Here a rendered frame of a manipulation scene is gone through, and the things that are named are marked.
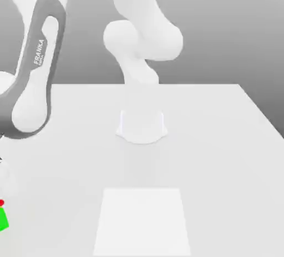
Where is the small green cube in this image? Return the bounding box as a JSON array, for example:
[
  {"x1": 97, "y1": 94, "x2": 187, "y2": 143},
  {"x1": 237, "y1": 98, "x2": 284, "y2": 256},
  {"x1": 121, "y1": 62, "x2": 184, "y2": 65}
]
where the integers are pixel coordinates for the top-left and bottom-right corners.
[{"x1": 0, "y1": 206, "x2": 10, "y2": 233}]

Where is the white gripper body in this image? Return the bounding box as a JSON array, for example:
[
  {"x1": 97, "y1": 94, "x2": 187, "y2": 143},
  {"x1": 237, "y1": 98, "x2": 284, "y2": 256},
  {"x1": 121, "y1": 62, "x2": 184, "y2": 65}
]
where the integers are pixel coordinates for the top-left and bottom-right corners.
[{"x1": 0, "y1": 163, "x2": 10, "y2": 200}]

